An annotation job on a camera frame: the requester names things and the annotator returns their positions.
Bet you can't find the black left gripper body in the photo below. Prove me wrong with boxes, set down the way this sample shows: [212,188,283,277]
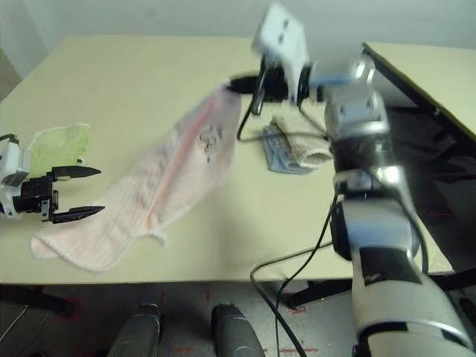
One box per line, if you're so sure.
[13,174,60,224]

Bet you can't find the light green towel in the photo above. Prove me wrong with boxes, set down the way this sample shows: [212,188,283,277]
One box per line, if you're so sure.
[28,123,92,178]

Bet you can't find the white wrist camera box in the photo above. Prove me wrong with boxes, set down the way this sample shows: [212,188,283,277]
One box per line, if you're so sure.
[251,2,310,102]
[0,143,33,187]

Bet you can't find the pink towel with embroidery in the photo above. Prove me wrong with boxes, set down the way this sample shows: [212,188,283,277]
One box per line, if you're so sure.
[29,83,242,275]

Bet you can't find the grey robot left leg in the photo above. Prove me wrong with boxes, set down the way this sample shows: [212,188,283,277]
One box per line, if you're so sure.
[107,303,163,357]

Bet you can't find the beige folded towel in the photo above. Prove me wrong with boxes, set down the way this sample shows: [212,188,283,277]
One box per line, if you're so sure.
[272,114,332,168]

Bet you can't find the light blue folded towel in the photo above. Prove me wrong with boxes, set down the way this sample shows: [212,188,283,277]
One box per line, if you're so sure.
[261,124,313,176]

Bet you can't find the beige side table black legs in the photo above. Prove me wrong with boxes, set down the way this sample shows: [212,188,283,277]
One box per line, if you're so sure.
[362,41,476,194]

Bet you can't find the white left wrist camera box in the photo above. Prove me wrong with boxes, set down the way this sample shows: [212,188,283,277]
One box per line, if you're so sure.
[0,143,33,187]

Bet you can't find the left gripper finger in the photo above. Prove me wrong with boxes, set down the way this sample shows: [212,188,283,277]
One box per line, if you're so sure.
[51,165,103,183]
[50,205,107,225]

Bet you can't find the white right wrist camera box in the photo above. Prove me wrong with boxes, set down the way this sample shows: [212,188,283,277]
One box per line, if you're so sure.
[251,2,310,102]

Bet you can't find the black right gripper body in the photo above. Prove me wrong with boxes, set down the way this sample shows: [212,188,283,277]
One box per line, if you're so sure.
[251,55,314,115]

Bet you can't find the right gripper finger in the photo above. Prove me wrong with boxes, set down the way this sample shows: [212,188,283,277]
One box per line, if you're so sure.
[228,84,261,95]
[226,75,261,86]

